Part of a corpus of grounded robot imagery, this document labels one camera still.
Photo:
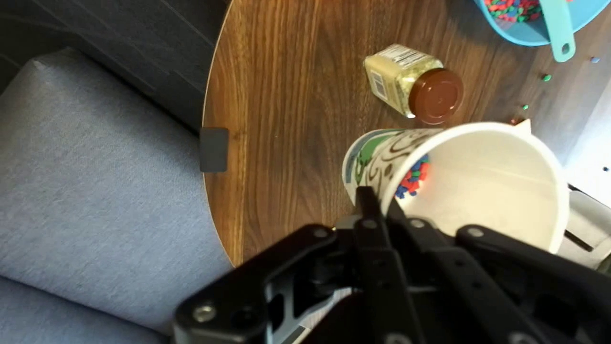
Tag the black table edge clip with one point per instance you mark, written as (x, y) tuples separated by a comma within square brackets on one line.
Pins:
[(214, 150)]

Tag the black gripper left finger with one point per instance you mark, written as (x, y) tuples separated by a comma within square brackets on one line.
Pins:
[(375, 274)]

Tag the small green candy bead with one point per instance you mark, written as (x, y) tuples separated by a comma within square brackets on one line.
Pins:
[(544, 78), (525, 106)]

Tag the spice jar with brown lid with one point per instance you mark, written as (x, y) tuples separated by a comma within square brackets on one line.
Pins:
[(397, 74)]

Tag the colourful candy beads pile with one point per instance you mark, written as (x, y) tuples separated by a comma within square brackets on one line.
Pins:
[(508, 11)]

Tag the white printed paper cup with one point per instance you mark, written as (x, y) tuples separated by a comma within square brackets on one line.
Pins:
[(483, 185)]

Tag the blue plastic bowl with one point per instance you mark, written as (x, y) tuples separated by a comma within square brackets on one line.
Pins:
[(508, 34)]

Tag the teal plastic measuring scoop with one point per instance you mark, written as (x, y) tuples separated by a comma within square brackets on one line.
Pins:
[(560, 39)]

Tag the grey upholstered chair back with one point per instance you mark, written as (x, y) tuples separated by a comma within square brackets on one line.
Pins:
[(96, 192)]

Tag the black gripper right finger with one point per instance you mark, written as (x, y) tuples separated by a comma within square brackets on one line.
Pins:
[(508, 288)]

